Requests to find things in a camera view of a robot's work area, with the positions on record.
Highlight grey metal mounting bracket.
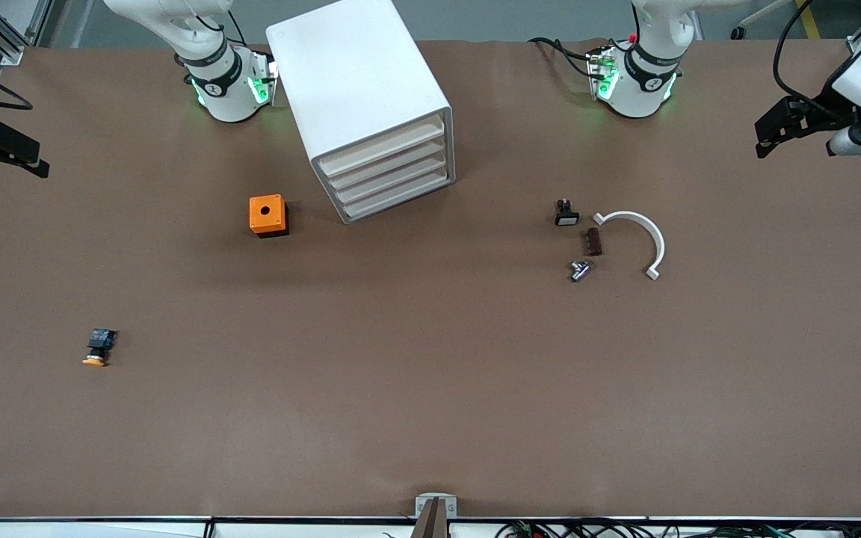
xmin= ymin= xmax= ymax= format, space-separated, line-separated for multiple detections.
xmin=415 ymin=493 xmax=458 ymax=519

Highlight black arm base cable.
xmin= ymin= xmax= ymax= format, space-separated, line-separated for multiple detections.
xmin=528 ymin=36 xmax=599 ymax=81

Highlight brown paper table cover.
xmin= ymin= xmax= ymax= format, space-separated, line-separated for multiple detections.
xmin=0 ymin=37 xmax=861 ymax=521

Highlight orange push button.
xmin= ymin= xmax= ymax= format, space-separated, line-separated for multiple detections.
xmin=81 ymin=327 xmax=119 ymax=368

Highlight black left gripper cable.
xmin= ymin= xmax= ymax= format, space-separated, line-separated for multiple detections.
xmin=772 ymin=0 xmax=844 ymax=107

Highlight orange box with hole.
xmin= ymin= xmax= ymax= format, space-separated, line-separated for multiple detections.
xmin=248 ymin=194 xmax=289 ymax=238

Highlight dark camera pole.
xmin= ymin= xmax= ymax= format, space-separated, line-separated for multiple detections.
xmin=410 ymin=498 xmax=449 ymax=538

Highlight white drawer cabinet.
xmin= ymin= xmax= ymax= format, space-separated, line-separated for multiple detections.
xmin=265 ymin=0 xmax=456 ymax=224

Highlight grey chair leg with caster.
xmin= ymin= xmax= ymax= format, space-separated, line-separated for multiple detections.
xmin=729 ymin=0 xmax=799 ymax=40

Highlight tangled black cables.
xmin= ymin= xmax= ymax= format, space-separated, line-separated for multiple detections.
xmin=496 ymin=519 xmax=861 ymax=538

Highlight white curved plastic bracket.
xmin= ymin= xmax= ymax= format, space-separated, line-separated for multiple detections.
xmin=593 ymin=211 xmax=667 ymax=282

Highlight white plastic drawer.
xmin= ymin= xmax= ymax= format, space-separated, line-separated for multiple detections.
xmin=333 ymin=152 xmax=449 ymax=206
xmin=340 ymin=170 xmax=451 ymax=221
xmin=318 ymin=112 xmax=447 ymax=175
xmin=325 ymin=133 xmax=448 ymax=191

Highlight white table edge rail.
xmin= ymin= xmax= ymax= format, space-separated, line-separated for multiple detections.
xmin=0 ymin=516 xmax=861 ymax=538

